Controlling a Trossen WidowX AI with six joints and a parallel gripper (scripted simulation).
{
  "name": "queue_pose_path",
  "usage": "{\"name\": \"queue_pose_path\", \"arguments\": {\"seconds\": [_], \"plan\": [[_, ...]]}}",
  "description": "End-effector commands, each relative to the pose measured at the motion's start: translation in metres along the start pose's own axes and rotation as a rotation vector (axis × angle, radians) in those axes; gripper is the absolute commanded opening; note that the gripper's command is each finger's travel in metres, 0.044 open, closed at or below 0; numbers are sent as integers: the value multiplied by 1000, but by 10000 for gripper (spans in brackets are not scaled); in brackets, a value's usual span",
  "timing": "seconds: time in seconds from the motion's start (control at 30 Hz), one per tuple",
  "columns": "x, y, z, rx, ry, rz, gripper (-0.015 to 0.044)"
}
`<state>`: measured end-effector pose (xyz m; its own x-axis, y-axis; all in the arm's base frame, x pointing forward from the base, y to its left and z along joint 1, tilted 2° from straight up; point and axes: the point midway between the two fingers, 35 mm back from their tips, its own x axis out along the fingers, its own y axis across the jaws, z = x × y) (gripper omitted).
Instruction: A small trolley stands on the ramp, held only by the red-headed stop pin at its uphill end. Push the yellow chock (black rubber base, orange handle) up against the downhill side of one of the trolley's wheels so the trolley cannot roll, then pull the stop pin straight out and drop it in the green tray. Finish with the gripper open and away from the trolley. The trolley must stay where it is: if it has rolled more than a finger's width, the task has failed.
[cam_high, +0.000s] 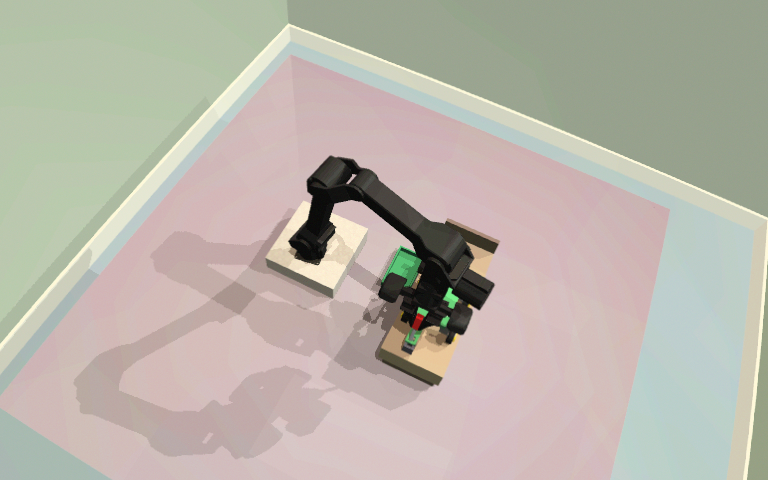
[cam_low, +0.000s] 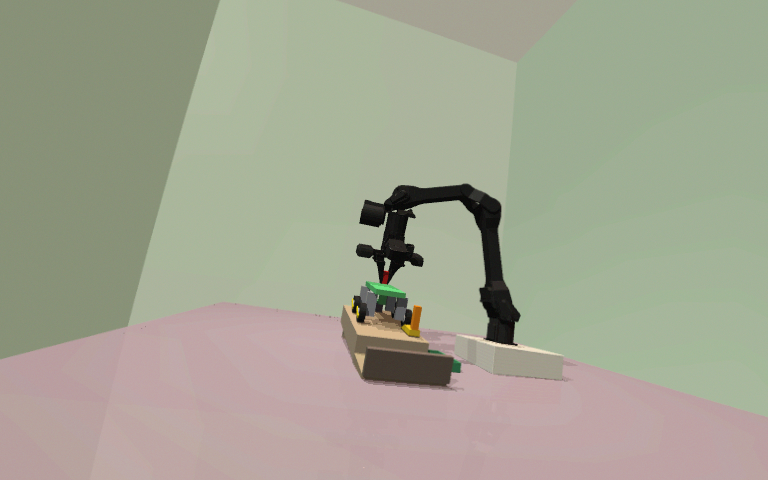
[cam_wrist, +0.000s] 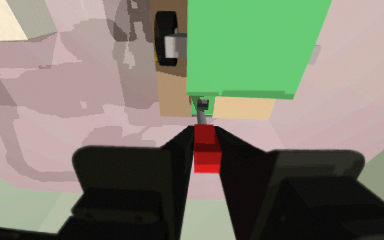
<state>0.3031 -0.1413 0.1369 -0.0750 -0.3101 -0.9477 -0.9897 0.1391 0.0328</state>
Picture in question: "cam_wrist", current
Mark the red-headed pin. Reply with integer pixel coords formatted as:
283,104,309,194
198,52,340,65
194,109,222,174

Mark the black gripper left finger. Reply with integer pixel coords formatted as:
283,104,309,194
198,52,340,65
72,125,195,240

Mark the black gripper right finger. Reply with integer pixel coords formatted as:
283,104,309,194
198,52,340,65
214,126,365,240

